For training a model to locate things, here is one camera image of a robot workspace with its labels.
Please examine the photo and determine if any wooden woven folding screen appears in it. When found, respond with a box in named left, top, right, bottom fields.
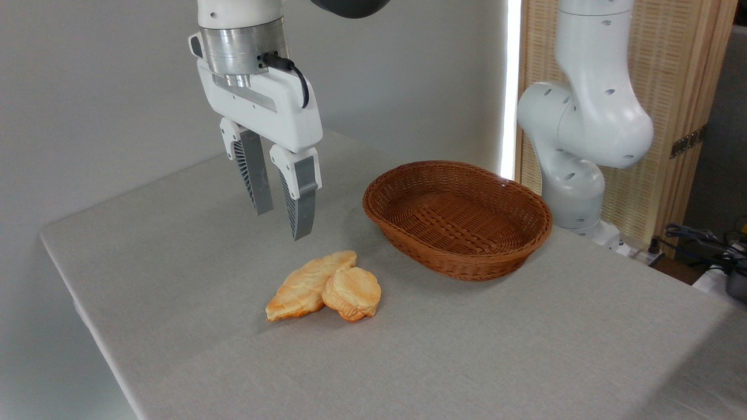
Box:
left=515, top=0, right=739, bottom=257

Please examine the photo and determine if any long golden bread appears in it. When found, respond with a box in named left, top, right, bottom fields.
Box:
left=266, top=251, right=358, bottom=323

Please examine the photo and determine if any brown woven wicker basket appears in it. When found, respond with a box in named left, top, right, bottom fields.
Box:
left=362, top=160, right=553, bottom=282

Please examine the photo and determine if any grey tablecloth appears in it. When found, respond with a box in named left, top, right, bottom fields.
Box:
left=40, top=125, right=747, bottom=420

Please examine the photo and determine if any dark blue cable bundle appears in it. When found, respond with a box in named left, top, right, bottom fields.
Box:
left=664, top=223, right=747, bottom=275

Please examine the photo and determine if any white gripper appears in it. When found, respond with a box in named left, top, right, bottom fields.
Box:
left=197, top=58, right=323, bottom=241

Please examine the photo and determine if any round golden bread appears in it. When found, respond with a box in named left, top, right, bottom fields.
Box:
left=322, top=267, right=382, bottom=323

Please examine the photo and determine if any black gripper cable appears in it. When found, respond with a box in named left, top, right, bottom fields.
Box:
left=261, top=52, right=310, bottom=110

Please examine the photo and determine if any dark metal screen hinge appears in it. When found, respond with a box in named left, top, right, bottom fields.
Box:
left=670, top=125, right=708, bottom=159

